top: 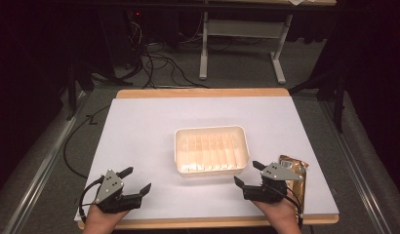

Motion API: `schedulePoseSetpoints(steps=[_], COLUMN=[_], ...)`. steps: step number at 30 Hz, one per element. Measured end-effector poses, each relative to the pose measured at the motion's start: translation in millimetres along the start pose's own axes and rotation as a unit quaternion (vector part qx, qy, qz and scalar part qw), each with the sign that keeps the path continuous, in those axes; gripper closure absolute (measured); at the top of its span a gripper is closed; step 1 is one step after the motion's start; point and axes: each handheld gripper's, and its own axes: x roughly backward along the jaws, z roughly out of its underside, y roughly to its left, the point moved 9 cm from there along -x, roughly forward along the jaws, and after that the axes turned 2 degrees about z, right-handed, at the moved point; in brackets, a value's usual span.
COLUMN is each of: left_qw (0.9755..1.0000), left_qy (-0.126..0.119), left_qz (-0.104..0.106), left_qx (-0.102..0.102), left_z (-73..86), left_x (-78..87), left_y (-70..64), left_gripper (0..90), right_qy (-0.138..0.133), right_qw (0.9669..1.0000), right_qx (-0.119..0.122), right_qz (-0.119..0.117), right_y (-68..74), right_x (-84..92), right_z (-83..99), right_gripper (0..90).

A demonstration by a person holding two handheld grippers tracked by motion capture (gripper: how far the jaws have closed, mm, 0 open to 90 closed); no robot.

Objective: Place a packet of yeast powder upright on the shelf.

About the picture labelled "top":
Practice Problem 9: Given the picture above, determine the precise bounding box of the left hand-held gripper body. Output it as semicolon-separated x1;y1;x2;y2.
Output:
94;168;143;215

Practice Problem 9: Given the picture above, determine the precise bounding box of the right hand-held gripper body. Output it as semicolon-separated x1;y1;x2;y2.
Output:
242;162;305;205

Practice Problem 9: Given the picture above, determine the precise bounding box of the gold snack packet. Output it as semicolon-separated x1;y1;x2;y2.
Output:
278;154;310;216

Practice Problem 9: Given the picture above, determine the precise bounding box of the person's right hand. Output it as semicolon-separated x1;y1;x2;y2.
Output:
253;196;303;234

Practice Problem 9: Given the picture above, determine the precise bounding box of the person's left hand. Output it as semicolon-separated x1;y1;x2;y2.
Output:
82;204;130;234

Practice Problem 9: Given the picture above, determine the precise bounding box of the white plastic tray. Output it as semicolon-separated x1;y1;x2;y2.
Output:
174;125;251;177

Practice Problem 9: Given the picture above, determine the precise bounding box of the white table mat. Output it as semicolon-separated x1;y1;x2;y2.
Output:
74;96;340;222

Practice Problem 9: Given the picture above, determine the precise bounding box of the black metal stand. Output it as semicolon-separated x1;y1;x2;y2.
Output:
288;69;347;134
65;59;135;122

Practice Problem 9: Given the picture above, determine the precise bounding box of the dark computer case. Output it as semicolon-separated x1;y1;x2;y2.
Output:
99;9;147;71

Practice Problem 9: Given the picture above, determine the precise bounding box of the white metal-framed desk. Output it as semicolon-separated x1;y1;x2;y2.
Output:
198;0;338;86

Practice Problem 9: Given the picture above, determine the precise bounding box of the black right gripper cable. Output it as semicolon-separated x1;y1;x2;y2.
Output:
279;185;304;229

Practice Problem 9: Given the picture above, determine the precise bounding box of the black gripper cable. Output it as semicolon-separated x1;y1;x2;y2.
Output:
77;175;105;224
279;185;304;229

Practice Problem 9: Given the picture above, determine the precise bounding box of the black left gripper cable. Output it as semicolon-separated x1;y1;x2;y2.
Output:
77;175;105;224

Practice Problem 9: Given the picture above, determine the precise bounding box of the long black floor cable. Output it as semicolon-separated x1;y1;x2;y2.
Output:
62;104;111;180

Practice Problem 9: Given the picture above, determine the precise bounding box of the metal floor rail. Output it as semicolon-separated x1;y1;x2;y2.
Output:
2;91;93;234
319;99;400;234

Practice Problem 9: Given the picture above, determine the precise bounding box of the tangle of black floor cables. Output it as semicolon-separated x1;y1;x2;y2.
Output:
123;40;211;90

